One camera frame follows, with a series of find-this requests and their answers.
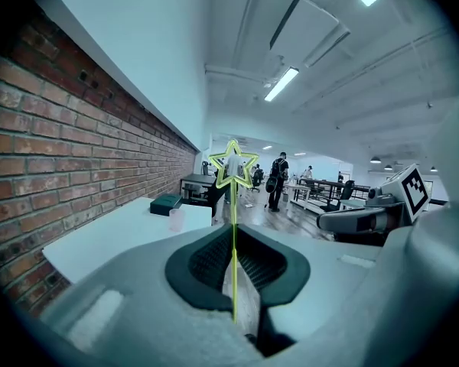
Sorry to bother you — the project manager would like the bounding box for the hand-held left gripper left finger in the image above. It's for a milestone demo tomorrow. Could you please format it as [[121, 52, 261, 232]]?
[[41, 222, 262, 367]]

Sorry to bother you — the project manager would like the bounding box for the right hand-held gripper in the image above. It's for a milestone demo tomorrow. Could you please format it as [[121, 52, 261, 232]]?
[[316, 162, 433, 248]]

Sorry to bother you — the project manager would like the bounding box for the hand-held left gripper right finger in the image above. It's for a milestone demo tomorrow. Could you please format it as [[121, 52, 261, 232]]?
[[236, 222, 384, 358]]

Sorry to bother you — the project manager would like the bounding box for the yellow star stick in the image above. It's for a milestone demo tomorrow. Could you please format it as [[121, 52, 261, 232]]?
[[207, 139, 262, 325]]

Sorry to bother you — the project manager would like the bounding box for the translucent pink cup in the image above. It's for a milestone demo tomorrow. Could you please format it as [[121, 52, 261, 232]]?
[[168, 208, 186, 233]]

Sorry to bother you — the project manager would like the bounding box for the black office chair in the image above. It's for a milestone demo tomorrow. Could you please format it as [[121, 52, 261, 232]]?
[[319, 180, 356, 213], [189, 180, 226, 218], [251, 167, 265, 193]]

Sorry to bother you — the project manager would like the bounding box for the dark green box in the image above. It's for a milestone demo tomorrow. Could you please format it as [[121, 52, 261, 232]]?
[[149, 193, 184, 217]]

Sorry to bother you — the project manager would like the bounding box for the black desk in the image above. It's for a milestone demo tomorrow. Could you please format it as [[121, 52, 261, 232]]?
[[180, 173, 217, 201]]

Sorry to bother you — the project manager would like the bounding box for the white ceiling air unit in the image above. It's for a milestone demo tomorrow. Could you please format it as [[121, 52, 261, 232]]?
[[269, 0, 352, 69]]

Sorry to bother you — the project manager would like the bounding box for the long black frame table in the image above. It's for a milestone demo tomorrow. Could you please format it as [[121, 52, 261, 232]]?
[[292, 177, 371, 210]]

